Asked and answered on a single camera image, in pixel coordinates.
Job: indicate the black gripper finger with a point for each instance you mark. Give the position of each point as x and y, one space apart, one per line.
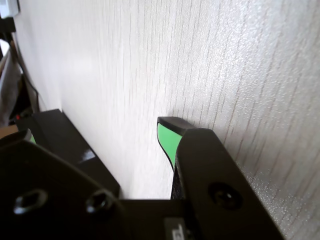
220 180
50 200

